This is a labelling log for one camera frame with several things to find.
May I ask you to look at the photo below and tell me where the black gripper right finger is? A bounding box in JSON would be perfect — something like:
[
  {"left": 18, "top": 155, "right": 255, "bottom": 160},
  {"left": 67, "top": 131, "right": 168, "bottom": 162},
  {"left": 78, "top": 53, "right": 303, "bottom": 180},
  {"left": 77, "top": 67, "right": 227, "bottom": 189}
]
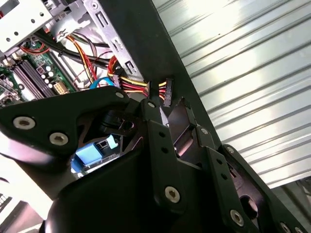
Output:
[{"left": 167, "top": 96, "right": 309, "bottom": 233}]

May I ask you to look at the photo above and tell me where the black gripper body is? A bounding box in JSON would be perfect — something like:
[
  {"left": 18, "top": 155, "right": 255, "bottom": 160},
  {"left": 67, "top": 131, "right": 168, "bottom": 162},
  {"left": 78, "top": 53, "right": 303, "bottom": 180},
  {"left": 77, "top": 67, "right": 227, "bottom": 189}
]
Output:
[{"left": 41, "top": 145, "right": 258, "bottom": 233}]

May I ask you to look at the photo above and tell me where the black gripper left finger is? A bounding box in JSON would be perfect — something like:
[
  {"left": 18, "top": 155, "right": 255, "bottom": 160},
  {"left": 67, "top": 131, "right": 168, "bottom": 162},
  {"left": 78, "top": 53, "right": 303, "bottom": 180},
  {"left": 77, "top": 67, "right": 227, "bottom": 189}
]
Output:
[{"left": 0, "top": 86, "right": 188, "bottom": 216}]

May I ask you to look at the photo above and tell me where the hard disk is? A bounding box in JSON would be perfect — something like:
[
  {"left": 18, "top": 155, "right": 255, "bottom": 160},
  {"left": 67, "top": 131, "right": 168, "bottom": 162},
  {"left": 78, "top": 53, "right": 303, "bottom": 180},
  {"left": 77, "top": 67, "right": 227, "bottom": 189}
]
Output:
[{"left": 71, "top": 134, "right": 120, "bottom": 173}]

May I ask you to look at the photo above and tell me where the blue data wire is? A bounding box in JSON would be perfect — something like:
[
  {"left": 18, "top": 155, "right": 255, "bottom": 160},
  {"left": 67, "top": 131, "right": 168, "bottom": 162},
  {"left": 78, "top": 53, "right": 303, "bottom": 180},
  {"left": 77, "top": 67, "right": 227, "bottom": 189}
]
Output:
[{"left": 89, "top": 77, "right": 115, "bottom": 90}]

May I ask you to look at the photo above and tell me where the orange yellow power wire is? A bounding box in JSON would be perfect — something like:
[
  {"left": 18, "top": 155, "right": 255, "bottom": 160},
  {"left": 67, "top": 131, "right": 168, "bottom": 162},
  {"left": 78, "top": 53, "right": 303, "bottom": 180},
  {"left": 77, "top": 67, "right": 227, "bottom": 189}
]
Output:
[{"left": 106, "top": 55, "right": 175, "bottom": 108}]

